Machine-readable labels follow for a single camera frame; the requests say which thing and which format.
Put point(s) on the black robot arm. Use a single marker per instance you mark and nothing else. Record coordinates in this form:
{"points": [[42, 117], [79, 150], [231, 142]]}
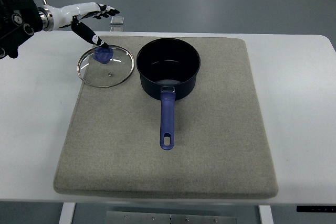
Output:
{"points": [[20, 20]]}

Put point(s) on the white table leg left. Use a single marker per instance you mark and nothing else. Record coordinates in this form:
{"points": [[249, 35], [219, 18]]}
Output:
{"points": [[67, 213]]}

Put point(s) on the dark blue saucepan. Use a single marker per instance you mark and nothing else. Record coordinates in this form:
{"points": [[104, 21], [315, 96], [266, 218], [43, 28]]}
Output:
{"points": [[168, 68]]}

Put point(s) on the metal plate under table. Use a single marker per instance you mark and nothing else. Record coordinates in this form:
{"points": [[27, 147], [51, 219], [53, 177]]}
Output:
{"points": [[144, 217]]}

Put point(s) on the metal floor socket plate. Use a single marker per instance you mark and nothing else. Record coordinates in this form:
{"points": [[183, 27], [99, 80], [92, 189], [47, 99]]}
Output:
{"points": [[117, 23]]}

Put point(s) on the beige fabric mat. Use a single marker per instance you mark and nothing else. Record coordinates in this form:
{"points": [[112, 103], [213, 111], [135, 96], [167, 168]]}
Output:
{"points": [[211, 144]]}

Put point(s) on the black table control panel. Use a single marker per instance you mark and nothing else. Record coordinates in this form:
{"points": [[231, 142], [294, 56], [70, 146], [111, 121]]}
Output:
{"points": [[316, 209]]}

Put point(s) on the glass lid blue knob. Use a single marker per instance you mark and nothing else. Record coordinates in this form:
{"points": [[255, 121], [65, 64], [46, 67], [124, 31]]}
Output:
{"points": [[105, 67]]}

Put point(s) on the white table leg right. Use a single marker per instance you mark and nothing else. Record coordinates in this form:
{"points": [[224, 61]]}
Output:
{"points": [[265, 214]]}

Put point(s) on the white table leg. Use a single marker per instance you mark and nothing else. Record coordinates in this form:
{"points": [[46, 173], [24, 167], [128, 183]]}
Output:
{"points": [[67, 213], [265, 214]]}

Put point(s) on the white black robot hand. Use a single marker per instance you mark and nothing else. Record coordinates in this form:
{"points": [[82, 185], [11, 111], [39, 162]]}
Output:
{"points": [[70, 16]]}

